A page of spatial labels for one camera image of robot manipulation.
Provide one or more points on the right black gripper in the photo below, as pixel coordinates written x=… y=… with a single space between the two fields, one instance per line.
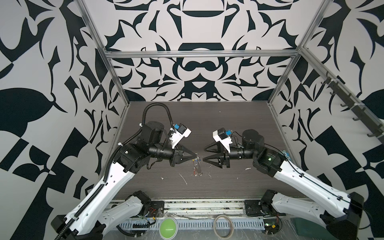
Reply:
x=219 y=157

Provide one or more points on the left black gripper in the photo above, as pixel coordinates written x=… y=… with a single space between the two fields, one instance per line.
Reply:
x=191 y=154

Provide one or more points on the metal keyring with yellow tag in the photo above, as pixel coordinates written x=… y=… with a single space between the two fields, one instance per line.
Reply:
x=197 y=166

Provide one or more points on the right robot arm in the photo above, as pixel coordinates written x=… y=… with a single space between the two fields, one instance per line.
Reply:
x=336 y=211

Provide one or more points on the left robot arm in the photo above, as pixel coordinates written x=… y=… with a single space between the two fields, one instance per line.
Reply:
x=124 y=163

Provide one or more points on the light blue toy block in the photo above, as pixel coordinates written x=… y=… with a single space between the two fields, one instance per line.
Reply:
x=286 y=155

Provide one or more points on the green round button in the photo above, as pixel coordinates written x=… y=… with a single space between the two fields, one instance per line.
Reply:
x=168 y=228

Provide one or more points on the dark green cloth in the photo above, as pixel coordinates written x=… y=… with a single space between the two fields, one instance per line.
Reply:
x=309 y=229

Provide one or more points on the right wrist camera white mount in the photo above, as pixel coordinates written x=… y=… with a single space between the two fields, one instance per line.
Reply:
x=224 y=137

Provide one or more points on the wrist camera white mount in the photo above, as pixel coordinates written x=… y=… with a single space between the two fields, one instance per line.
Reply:
x=224 y=137
x=178 y=132

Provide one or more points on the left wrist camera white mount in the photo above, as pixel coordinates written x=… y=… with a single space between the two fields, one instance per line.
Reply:
x=178 y=132

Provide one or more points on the aluminium front rail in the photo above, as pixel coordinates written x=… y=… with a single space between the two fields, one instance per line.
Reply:
x=204 y=205

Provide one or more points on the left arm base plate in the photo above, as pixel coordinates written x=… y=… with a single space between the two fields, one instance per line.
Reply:
x=153 y=209

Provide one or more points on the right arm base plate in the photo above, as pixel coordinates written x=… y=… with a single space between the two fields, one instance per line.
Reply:
x=253 y=208

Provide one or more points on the white slotted cable duct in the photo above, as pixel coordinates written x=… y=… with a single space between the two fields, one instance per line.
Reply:
x=204 y=224

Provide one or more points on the aluminium frame crossbar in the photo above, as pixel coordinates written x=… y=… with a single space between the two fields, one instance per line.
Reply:
x=200 y=54

